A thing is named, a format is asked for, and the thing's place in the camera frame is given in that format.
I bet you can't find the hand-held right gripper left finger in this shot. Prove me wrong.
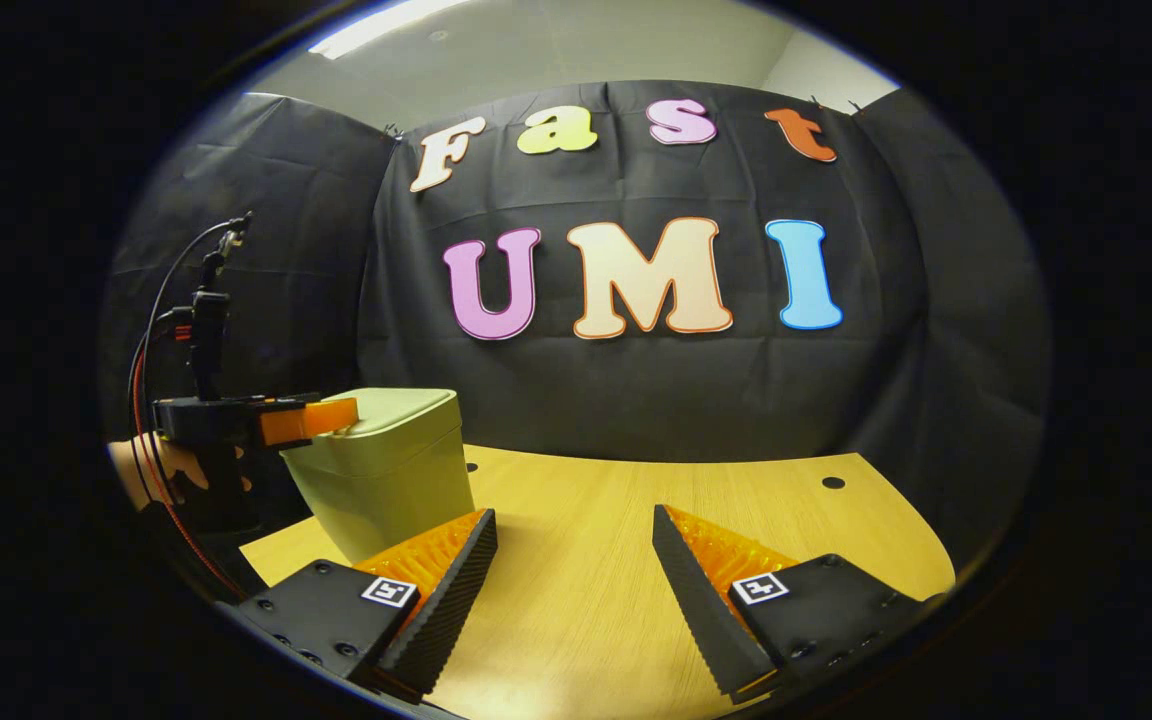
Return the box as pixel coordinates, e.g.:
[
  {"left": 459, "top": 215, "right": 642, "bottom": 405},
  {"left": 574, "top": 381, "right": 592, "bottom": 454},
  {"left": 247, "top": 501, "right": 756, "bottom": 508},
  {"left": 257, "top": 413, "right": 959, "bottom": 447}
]
[{"left": 236, "top": 508, "right": 499, "bottom": 701}]

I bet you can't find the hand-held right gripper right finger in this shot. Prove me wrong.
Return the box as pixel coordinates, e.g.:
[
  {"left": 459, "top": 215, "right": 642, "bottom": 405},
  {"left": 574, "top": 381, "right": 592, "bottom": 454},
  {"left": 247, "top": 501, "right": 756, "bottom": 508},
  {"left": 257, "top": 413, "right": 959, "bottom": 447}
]
[{"left": 651, "top": 505, "right": 939, "bottom": 701}]

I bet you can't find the green desktop garbage bin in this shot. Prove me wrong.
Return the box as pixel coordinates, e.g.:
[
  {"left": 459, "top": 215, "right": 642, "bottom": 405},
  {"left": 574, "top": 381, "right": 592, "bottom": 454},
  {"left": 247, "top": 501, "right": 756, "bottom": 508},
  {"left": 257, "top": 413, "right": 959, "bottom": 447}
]
[{"left": 280, "top": 388, "right": 477, "bottom": 567}]

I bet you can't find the wooden desktop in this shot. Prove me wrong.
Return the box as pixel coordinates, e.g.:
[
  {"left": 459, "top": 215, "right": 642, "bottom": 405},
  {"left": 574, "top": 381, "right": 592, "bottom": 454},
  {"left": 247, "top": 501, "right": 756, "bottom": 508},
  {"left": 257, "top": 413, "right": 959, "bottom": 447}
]
[{"left": 239, "top": 445, "right": 958, "bottom": 720}]

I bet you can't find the red gripper cable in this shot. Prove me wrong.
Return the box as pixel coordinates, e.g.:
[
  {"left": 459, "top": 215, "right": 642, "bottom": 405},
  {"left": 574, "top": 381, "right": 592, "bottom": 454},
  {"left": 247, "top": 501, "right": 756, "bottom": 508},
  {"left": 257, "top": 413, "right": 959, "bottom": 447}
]
[{"left": 131, "top": 320, "right": 249, "bottom": 603}]

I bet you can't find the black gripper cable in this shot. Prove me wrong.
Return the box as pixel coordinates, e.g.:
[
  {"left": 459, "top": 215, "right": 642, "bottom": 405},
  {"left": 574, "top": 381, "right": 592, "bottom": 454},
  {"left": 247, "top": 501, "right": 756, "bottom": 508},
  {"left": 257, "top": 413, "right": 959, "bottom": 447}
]
[{"left": 126, "top": 218, "right": 247, "bottom": 511}]

